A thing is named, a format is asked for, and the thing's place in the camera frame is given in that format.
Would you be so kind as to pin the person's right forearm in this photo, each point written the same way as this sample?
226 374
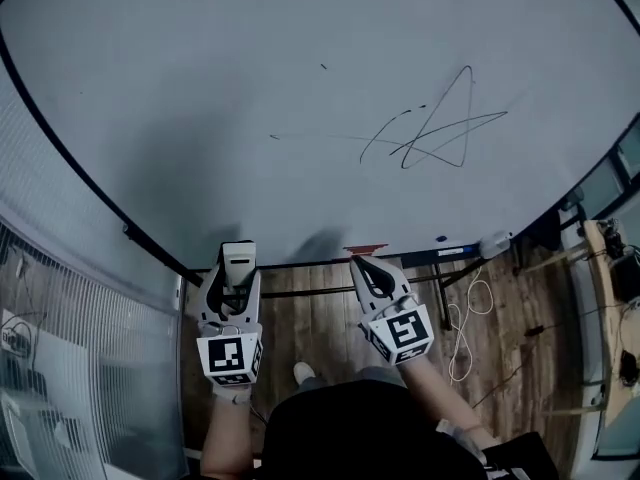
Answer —
440 398

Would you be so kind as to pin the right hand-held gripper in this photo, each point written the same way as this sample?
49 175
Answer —
400 333

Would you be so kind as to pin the ribbed glass partition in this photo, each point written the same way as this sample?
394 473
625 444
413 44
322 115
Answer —
75 318

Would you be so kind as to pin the round black object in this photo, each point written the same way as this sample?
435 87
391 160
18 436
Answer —
627 368

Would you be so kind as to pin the red flat block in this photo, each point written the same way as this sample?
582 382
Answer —
365 249

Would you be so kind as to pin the wooden side table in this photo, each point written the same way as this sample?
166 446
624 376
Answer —
600 278

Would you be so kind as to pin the person's left forearm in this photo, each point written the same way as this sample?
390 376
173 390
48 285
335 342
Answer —
227 438

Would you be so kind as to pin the large white whiteboard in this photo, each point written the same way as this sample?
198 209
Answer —
250 118

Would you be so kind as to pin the person's white shoe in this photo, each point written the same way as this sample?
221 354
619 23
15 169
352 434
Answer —
303 372

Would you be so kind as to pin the white grey eraser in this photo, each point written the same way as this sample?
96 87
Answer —
238 263

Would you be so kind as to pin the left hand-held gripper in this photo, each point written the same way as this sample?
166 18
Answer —
229 355

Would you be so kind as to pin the person's grey trousers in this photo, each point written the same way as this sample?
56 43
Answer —
370 374

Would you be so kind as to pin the person's black shirt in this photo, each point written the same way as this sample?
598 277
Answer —
360 438

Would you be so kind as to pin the blue white marker pen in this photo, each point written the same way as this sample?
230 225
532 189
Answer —
452 252

